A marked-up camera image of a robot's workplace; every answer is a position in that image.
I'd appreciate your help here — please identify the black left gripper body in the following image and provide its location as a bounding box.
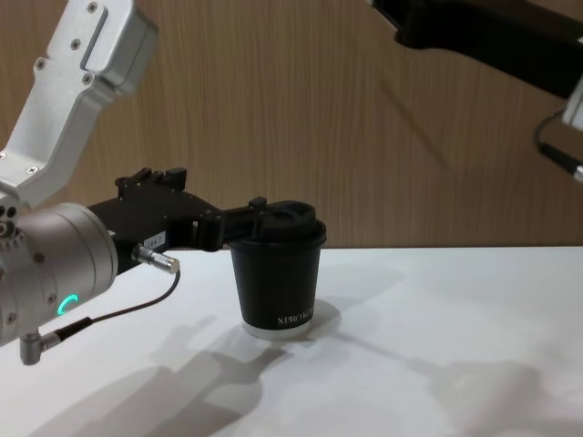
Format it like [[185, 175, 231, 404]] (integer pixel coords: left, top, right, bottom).
[[86, 167, 225, 277]]

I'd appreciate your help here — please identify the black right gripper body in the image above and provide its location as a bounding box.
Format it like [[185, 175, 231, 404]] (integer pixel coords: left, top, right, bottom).
[[369, 0, 583, 99]]

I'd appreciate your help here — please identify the black paper cup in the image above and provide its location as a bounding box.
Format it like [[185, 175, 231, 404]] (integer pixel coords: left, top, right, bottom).
[[227, 219, 329, 342]]

